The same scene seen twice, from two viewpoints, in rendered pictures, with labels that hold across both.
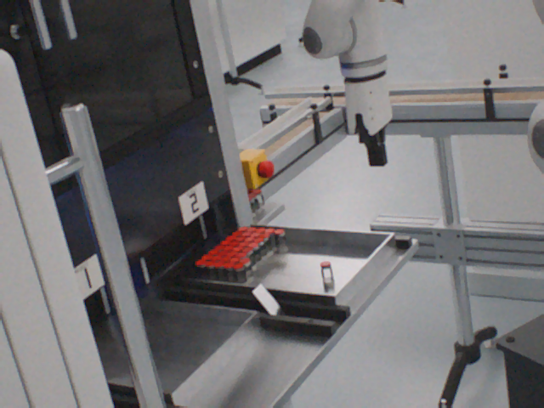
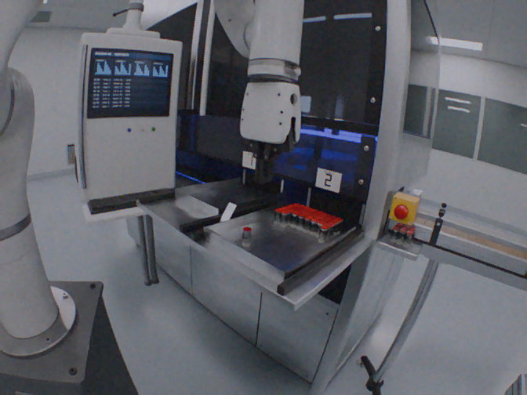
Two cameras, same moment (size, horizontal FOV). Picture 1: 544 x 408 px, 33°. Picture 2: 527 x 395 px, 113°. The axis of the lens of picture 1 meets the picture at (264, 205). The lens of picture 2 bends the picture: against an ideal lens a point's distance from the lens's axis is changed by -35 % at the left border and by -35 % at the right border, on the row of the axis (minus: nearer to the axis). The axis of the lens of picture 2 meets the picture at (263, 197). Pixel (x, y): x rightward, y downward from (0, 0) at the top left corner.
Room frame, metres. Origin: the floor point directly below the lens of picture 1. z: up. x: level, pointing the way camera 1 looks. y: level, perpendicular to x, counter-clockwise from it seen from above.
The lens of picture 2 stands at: (1.63, -0.67, 1.20)
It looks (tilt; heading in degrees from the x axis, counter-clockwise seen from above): 18 degrees down; 95
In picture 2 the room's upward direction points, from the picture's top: 5 degrees clockwise
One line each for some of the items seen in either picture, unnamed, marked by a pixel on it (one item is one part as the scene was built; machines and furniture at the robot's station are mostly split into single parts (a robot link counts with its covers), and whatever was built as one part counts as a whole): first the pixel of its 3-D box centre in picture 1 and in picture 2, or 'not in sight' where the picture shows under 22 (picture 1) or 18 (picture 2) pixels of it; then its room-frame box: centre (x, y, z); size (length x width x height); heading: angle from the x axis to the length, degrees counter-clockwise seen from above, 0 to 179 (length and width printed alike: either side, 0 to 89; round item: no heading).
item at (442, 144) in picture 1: (455, 250); not in sight; (2.45, -0.53, 0.46); 0.09 x 0.09 x 0.77; 55
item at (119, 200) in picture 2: not in sight; (132, 199); (0.97, 0.27, 0.82); 0.40 x 0.14 x 0.02; 50
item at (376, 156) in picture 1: (372, 151); (257, 161); (1.57, -0.21, 1.12); 0.03 x 0.03 x 0.07; 56
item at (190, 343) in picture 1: (140, 346); (231, 193); (1.42, 0.26, 0.90); 0.34 x 0.26 x 0.04; 55
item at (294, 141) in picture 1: (264, 154); (484, 244); (2.29, -0.03, 0.92); 0.69 x 0.16 x 0.16; 145
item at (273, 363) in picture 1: (228, 316); (249, 219); (1.52, 0.11, 0.87); 0.70 x 0.48 x 0.02; 145
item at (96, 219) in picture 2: not in sight; (131, 204); (0.96, 0.28, 0.79); 0.45 x 0.28 x 0.03; 50
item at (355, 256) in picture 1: (290, 263); (285, 233); (1.64, -0.03, 0.90); 0.34 x 0.26 x 0.04; 55
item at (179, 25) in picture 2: not in sight; (169, 59); (0.88, 0.77, 1.51); 0.49 x 0.01 x 0.59; 145
